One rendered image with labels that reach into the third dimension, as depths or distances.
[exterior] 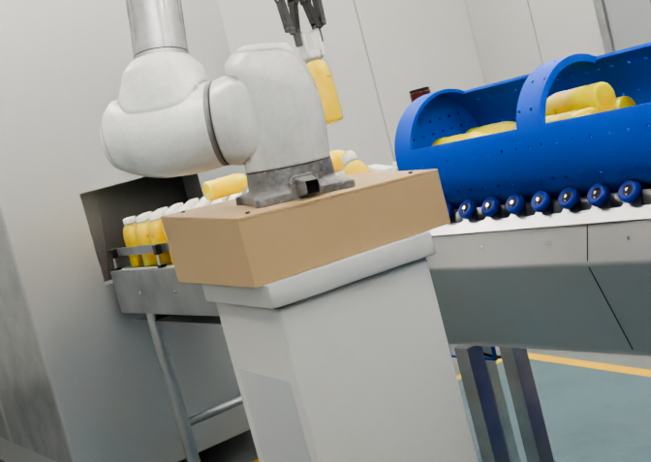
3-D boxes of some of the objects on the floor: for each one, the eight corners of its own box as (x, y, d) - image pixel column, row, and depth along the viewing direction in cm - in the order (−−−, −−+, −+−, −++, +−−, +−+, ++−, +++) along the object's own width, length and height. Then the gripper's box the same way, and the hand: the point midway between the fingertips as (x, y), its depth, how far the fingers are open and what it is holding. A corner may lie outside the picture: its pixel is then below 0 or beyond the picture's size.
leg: (566, 569, 247) (507, 330, 241) (549, 564, 252) (491, 329, 246) (581, 558, 250) (523, 323, 244) (564, 553, 255) (507, 322, 249)
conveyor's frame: (448, 607, 243) (357, 258, 235) (170, 495, 380) (107, 271, 372) (576, 524, 269) (498, 206, 261) (273, 447, 406) (216, 237, 398)
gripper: (267, -38, 231) (294, 61, 233) (325, -46, 240) (349, 49, 242) (253, -28, 237) (277, 68, 239) (309, -37, 246) (332, 56, 249)
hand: (310, 46), depth 241 cm, fingers closed on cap, 4 cm apart
